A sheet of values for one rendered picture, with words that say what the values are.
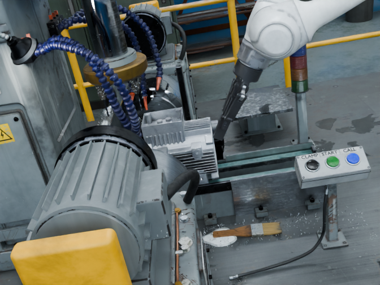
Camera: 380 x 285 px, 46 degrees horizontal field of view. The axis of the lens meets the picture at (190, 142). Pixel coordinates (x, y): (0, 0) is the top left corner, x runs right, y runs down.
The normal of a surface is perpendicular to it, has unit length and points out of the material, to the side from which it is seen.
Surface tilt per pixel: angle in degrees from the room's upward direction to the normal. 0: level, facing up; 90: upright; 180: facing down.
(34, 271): 90
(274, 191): 90
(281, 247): 0
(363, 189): 0
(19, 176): 90
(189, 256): 0
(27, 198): 90
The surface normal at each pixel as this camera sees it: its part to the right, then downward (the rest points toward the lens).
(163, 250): -0.17, -0.87
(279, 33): -0.25, 0.52
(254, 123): 0.03, 0.46
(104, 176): 0.22, -0.87
